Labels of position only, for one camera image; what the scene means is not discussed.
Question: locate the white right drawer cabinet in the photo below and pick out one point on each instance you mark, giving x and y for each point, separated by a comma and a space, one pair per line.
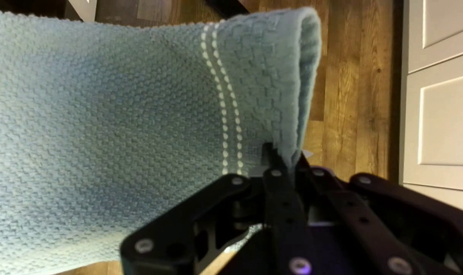
431, 156

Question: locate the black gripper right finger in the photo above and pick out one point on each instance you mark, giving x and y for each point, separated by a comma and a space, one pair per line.
400, 230

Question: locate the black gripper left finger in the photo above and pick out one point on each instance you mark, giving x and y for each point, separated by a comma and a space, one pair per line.
260, 212

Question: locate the light blue towel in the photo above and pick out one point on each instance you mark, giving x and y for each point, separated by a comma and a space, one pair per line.
105, 126

